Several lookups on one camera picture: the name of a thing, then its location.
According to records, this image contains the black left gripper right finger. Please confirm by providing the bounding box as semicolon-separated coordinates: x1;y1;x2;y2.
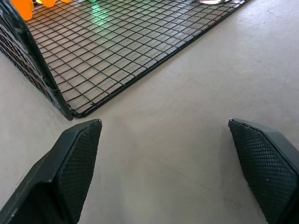
228;118;299;224

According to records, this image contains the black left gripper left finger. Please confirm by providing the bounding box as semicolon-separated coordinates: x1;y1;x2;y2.
0;119;103;224

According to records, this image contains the orange plastic object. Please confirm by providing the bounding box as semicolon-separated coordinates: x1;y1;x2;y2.
10;0;35;21

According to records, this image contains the clear round glass object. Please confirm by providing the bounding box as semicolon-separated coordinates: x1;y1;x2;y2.
196;0;226;5

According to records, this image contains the black wire mesh rack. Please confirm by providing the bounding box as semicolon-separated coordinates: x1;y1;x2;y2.
0;0;246;121

